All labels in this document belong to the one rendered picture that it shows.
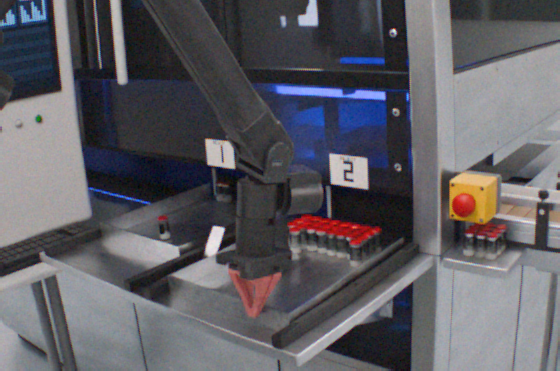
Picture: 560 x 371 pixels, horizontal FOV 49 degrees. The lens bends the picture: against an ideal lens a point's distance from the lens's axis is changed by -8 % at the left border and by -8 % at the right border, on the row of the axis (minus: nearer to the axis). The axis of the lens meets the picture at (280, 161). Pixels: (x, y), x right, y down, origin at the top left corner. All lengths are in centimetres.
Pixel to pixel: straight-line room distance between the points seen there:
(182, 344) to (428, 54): 109
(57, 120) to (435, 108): 101
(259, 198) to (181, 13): 29
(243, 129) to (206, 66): 10
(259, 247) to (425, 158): 37
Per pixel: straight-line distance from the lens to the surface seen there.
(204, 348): 177
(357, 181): 125
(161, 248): 129
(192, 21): 81
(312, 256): 123
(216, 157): 148
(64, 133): 176
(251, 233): 93
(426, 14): 112
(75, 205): 181
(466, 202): 111
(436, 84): 113
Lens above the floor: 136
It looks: 14 degrees down
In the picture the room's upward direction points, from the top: 4 degrees counter-clockwise
